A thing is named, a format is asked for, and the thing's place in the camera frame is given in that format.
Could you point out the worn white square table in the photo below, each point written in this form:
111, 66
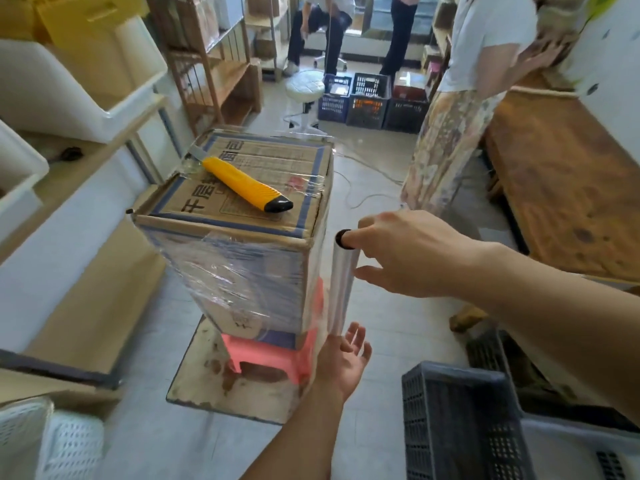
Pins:
210, 389

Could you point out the blue printed cardboard box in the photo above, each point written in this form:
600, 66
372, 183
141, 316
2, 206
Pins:
240, 274

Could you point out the person's left hand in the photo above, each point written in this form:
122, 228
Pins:
342, 364

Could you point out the white perforated basket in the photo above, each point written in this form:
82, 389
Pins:
50, 444

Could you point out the person's right forearm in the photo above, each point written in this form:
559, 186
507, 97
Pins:
560, 314

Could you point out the brown wooden table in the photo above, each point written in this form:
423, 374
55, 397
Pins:
560, 184

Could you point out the light wooden shelf unit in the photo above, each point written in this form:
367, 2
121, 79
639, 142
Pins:
100, 304

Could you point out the brown wooden ladder shelf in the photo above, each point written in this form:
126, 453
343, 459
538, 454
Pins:
220, 74

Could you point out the pink red box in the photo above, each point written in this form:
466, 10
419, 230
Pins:
407, 87

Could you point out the white round swivel stool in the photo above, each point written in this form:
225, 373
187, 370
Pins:
305, 85

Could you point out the person's left forearm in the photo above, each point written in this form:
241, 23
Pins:
295, 444

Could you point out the wooden shelf with cartons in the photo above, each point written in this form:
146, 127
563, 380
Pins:
440, 49

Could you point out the yellow utility knife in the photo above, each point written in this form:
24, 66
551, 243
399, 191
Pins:
240, 182

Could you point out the white bin yellow lid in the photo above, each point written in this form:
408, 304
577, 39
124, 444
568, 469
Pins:
75, 109
20, 159

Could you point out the person's right hand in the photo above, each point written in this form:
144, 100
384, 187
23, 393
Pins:
425, 254

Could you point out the pink plastic stool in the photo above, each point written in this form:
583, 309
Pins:
265, 352

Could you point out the blue plastic crate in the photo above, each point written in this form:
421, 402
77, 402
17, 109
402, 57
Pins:
334, 102

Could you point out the black tape roll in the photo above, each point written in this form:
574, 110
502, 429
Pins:
72, 154

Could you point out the black plastic crate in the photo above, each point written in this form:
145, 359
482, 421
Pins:
487, 352
405, 117
460, 424
367, 104

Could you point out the stretch film roll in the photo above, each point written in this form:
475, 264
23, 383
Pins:
342, 284

